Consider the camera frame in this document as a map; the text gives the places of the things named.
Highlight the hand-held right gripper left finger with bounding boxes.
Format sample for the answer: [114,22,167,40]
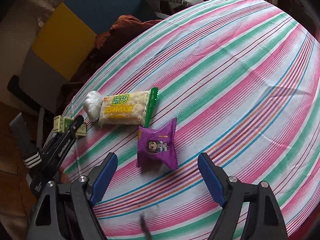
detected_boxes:
[26,152,118,240]

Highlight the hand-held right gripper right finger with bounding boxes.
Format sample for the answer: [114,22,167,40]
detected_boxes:
[197,152,289,240]

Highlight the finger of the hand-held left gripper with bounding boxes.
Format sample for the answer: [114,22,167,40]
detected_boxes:
[41,116,85,170]
[42,132,63,156]

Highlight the green banknote stack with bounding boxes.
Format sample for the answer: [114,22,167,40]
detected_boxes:
[53,115,87,138]

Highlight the white plastic wad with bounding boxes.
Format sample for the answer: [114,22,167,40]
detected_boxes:
[83,90,104,122]

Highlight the white green snack packet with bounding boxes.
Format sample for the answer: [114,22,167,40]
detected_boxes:
[98,87,160,127]

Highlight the purple snack packet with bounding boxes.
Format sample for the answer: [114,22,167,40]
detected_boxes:
[136,117,178,170]

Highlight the grey yellow blue chair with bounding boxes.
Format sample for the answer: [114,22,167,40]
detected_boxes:
[7,0,203,145]

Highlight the striped tablecloth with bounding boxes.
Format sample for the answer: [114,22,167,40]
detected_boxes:
[56,0,320,240]

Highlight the brown blanket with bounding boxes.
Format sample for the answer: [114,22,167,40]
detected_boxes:
[69,15,163,85]

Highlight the dark blurred cord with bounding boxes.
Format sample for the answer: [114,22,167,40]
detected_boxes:
[139,213,153,240]

